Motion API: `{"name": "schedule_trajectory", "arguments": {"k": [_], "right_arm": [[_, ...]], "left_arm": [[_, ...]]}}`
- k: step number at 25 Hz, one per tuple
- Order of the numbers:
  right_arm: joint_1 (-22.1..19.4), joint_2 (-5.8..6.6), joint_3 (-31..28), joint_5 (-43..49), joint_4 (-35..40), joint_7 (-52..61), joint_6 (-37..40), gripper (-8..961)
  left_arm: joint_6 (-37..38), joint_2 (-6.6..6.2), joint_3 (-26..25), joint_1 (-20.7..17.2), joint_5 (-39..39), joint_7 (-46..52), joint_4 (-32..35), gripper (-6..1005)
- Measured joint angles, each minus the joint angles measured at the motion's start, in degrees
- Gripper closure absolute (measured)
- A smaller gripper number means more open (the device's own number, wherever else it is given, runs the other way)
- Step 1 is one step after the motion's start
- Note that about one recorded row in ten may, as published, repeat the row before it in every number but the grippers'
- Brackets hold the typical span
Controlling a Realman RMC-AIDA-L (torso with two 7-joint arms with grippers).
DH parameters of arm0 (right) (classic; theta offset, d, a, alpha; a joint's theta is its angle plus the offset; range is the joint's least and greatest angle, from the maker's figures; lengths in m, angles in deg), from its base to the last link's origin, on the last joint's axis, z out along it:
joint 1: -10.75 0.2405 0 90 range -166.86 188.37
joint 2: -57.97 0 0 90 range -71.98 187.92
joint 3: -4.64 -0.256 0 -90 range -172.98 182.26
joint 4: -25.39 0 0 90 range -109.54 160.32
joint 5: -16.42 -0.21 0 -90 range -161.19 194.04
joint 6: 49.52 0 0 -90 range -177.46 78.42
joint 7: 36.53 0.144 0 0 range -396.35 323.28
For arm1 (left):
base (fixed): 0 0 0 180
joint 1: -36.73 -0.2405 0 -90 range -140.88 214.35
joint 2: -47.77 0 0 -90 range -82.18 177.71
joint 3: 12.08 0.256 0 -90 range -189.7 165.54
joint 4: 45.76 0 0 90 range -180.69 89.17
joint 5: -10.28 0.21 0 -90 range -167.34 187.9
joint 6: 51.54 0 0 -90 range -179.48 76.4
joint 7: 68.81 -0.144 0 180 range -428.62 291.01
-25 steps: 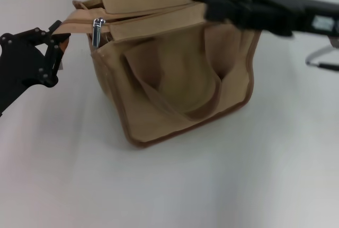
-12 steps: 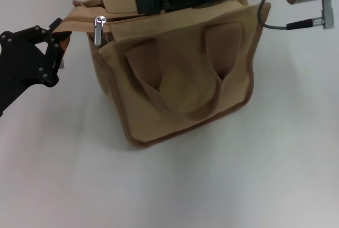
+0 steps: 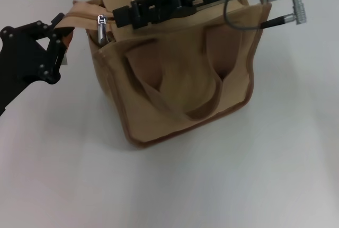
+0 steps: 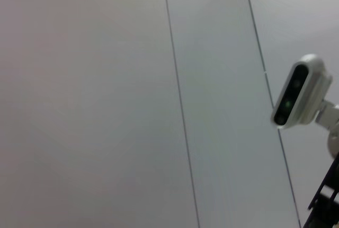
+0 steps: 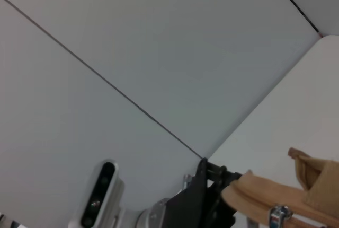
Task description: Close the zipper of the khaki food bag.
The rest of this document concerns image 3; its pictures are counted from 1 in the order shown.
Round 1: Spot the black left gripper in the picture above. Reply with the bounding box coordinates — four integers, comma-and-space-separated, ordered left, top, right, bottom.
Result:
0, 12, 75, 118

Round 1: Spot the silver metal zipper pull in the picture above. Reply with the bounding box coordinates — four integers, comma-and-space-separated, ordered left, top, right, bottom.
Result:
95, 14, 108, 46

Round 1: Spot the khaki canvas food bag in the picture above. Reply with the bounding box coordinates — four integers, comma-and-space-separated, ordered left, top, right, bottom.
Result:
65, 0, 273, 150

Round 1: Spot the right gripper cable with connector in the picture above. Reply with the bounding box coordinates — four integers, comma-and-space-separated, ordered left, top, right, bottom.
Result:
223, 0, 309, 31

